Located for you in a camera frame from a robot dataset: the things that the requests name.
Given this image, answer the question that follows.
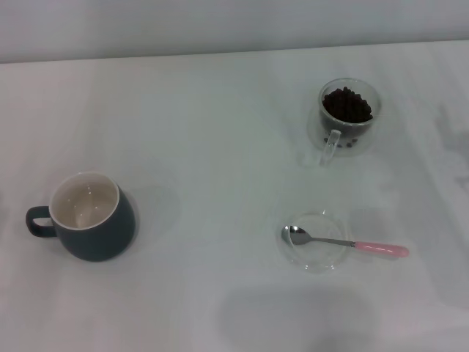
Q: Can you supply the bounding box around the dark blue ceramic mug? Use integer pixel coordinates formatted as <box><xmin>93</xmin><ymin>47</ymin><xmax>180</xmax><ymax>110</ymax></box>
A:
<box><xmin>24</xmin><ymin>171</ymin><xmax>136</xmax><ymax>263</ymax></box>

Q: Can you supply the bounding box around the pink-handled metal spoon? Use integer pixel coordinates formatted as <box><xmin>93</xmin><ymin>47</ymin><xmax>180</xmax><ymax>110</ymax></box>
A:
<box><xmin>281</xmin><ymin>224</ymin><xmax>410</xmax><ymax>258</ymax></box>

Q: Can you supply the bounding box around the heap of coffee beans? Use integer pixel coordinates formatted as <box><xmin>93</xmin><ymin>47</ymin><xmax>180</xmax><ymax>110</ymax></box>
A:
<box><xmin>322</xmin><ymin>87</ymin><xmax>374</xmax><ymax>123</ymax></box>

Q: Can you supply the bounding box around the empty clear glass saucer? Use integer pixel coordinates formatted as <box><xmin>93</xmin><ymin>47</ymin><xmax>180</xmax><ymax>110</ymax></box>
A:
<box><xmin>277</xmin><ymin>210</ymin><xmax>348</xmax><ymax>273</ymax></box>

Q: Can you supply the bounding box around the clear glass cup with handle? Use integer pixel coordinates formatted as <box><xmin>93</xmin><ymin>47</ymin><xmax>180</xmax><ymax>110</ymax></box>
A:
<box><xmin>317</xmin><ymin>77</ymin><xmax>384</xmax><ymax>168</ymax></box>

